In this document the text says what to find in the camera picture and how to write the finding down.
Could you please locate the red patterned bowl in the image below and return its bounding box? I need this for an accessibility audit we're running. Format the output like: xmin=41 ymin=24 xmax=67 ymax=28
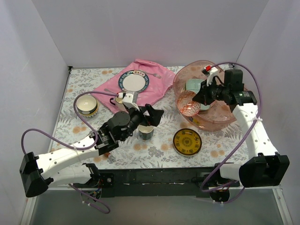
xmin=176 ymin=90 xmax=201 ymax=117

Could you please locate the dark teal dotted bowl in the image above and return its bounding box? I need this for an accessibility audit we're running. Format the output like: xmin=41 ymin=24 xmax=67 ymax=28
xmin=75 ymin=95 xmax=98 ymax=111

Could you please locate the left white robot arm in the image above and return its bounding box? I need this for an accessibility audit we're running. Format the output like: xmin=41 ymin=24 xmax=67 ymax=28
xmin=19 ymin=104 xmax=164 ymax=197

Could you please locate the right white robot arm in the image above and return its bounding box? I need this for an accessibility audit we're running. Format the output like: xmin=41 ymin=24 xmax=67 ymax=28
xmin=193 ymin=66 xmax=290 ymax=188

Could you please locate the pink transparent plastic bin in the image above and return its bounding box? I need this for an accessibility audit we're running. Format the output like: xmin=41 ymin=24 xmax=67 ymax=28
xmin=172 ymin=60 xmax=236 ymax=132

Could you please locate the dark green mug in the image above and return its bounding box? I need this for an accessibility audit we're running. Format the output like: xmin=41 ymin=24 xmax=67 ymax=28
xmin=138 ymin=125 xmax=154 ymax=140

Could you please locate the cream mug black rim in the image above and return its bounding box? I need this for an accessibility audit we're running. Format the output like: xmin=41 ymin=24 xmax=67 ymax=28
xmin=109 ymin=97 xmax=127 ymax=112

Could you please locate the pink satin cloth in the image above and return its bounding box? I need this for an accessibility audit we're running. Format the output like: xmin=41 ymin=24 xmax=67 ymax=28
xmin=95 ymin=59 xmax=175 ymax=106

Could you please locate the green rimmed white plate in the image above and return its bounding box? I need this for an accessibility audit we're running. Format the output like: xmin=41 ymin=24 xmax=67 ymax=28
xmin=118 ymin=70 xmax=150 ymax=93

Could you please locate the silver fork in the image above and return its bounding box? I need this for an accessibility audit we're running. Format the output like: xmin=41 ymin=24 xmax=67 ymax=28
xmin=146 ymin=73 xmax=161 ymax=79

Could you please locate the yellow patterned plate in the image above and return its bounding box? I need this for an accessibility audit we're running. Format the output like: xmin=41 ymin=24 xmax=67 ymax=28
xmin=172 ymin=128 xmax=202 ymax=157

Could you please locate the striped white bowl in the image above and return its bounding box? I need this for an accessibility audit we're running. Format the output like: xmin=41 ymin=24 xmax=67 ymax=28
xmin=77 ymin=107 xmax=98 ymax=118

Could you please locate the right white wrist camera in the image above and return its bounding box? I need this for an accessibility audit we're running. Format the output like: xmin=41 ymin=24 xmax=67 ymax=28
xmin=202 ymin=65 xmax=219 ymax=86

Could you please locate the wooden handled metal scraper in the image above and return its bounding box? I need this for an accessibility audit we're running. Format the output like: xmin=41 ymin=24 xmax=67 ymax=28
xmin=105 ymin=152 xmax=116 ymax=163

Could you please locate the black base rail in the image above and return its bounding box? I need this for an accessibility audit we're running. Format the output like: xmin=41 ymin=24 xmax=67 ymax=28
xmin=74 ymin=164 xmax=230 ymax=202

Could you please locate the aluminium frame rail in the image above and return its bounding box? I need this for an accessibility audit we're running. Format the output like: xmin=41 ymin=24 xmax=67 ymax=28
xmin=21 ymin=183 xmax=293 ymax=225

